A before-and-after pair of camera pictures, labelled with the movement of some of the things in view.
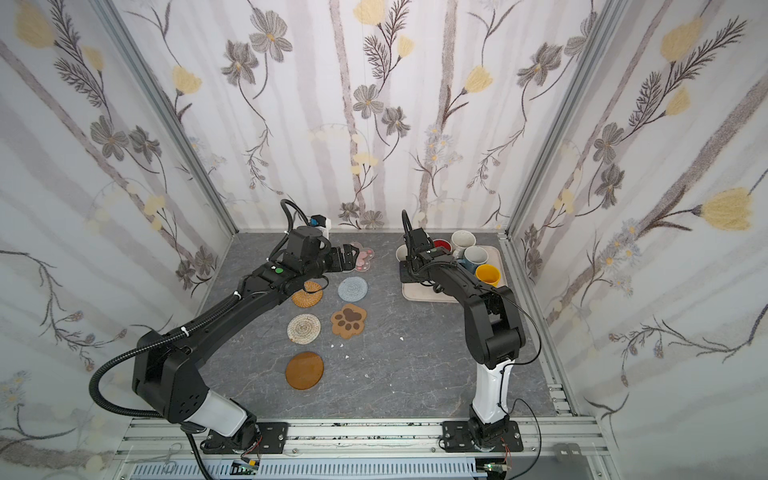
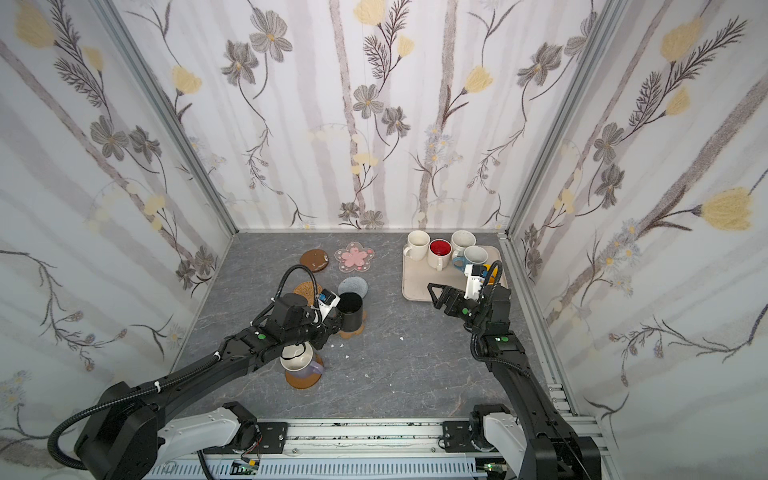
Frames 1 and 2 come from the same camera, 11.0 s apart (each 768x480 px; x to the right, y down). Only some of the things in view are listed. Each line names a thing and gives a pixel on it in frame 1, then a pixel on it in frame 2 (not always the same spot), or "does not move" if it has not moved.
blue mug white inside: x=474 y=256 does not move
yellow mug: x=488 y=274 does not move
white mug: x=460 y=240 does not move
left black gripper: x=335 y=259 to x=327 y=324
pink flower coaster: x=363 y=257 does not move
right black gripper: x=417 y=260 to x=459 y=306
